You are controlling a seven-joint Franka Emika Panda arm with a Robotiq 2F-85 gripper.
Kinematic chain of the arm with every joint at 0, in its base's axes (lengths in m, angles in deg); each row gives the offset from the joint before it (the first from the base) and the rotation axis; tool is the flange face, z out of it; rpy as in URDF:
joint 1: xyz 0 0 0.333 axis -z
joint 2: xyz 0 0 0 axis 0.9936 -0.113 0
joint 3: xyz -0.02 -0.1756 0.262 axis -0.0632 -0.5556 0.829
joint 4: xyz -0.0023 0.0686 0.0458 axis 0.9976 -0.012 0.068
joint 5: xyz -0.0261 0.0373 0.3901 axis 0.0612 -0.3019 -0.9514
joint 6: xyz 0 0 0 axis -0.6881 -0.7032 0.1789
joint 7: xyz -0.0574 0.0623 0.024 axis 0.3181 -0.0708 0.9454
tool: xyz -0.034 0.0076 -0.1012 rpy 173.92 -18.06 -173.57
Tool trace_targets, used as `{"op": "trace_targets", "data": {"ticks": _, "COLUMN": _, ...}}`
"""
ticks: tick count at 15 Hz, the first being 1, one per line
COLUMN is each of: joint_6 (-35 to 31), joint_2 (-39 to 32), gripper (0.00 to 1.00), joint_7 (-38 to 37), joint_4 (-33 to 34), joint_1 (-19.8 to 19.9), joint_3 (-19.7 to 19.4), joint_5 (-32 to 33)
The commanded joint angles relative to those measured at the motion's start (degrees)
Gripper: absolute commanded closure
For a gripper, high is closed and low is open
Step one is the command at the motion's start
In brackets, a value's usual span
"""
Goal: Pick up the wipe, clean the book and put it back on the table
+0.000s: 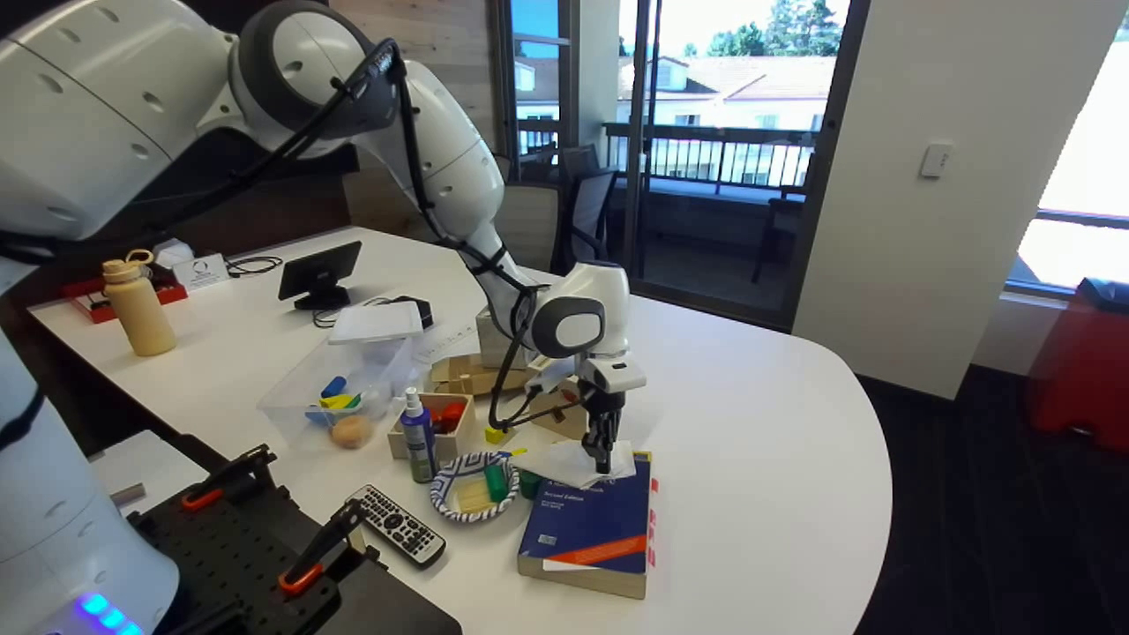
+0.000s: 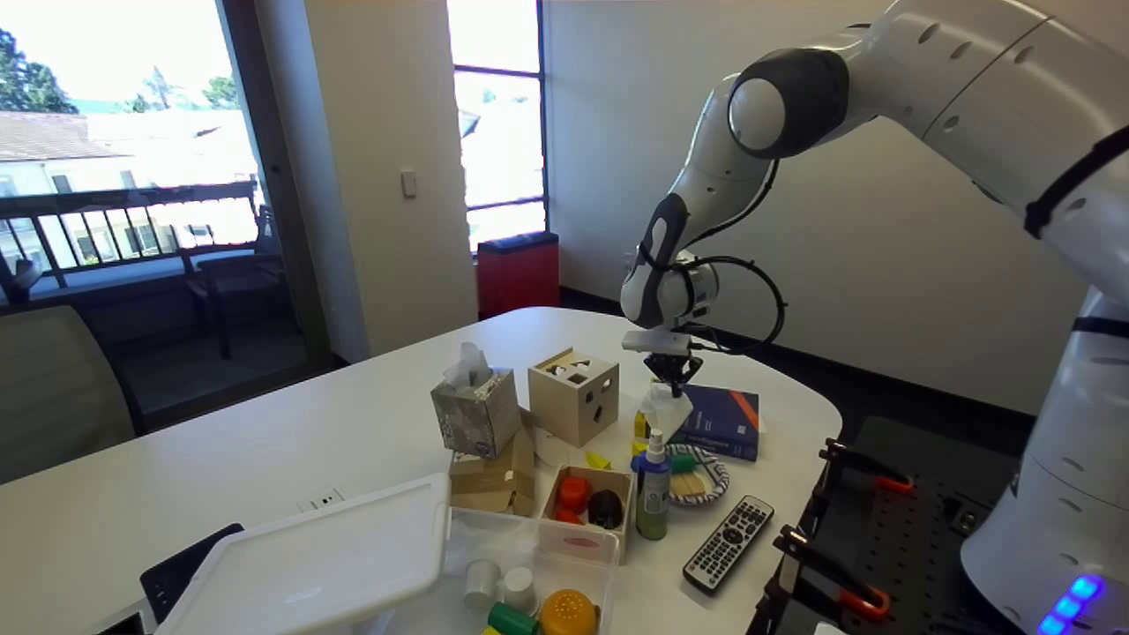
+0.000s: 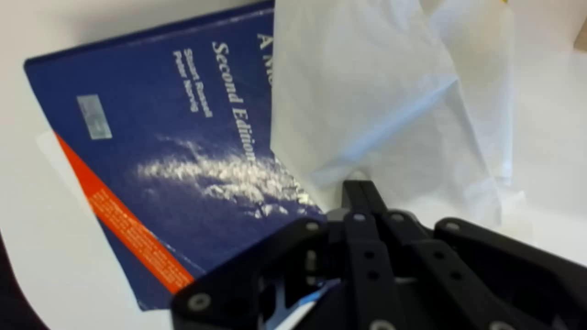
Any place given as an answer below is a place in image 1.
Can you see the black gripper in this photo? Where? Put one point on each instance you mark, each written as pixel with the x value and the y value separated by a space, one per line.
pixel 600 425

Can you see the white wipe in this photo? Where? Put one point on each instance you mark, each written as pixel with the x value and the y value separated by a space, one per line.
pixel 573 466

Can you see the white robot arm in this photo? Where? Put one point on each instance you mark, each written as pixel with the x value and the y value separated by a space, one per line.
pixel 105 97

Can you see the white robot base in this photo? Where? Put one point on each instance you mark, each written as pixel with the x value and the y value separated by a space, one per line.
pixel 67 558

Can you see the blue book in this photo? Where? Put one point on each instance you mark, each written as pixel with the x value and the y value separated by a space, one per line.
pixel 592 537

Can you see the wooden shape sorter cube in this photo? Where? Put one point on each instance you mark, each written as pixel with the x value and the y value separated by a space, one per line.
pixel 559 411

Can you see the wooden open box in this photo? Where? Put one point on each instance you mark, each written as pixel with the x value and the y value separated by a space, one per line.
pixel 466 376

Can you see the patterned plate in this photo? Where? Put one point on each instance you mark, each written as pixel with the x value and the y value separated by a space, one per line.
pixel 475 487

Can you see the small wooden tray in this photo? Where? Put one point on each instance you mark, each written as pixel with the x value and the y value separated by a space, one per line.
pixel 461 439

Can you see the red orange toy block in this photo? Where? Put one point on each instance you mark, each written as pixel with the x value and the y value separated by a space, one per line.
pixel 446 418

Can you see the black remote control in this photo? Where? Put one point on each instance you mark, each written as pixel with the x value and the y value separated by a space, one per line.
pixel 401 527

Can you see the black office chair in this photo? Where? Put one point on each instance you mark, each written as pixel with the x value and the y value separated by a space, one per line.
pixel 585 209

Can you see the clear plastic bin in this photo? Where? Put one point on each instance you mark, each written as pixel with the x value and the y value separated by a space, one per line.
pixel 340 382

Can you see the black clamp orange tips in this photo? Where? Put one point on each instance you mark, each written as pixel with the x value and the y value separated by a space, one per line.
pixel 246 466

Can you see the tan water bottle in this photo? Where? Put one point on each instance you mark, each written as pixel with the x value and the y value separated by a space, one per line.
pixel 134 302

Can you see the red bin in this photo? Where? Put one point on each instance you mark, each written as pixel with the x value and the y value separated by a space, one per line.
pixel 1082 376

